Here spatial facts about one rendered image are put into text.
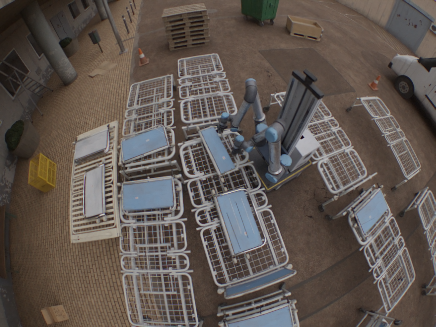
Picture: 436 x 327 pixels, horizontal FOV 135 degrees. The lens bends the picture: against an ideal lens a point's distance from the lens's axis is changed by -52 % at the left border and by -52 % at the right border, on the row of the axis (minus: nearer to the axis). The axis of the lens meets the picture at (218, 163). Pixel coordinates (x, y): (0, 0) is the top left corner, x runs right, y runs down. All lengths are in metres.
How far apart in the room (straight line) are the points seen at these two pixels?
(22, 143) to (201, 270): 5.23
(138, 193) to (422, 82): 8.12
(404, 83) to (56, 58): 11.37
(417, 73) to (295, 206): 6.32
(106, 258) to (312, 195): 3.46
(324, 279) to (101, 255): 3.49
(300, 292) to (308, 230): 0.95
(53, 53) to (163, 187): 5.82
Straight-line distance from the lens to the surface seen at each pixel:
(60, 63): 7.02
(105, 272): 3.32
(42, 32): 6.80
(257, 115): 2.21
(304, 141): 2.40
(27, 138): 5.81
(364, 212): 2.85
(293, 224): 2.87
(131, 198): 2.47
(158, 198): 2.32
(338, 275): 3.26
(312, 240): 2.98
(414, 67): 7.59
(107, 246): 3.26
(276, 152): 1.68
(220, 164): 2.25
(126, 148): 2.86
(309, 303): 3.10
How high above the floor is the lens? 2.66
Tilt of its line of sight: 64 degrees down
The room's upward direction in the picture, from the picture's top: 5 degrees counter-clockwise
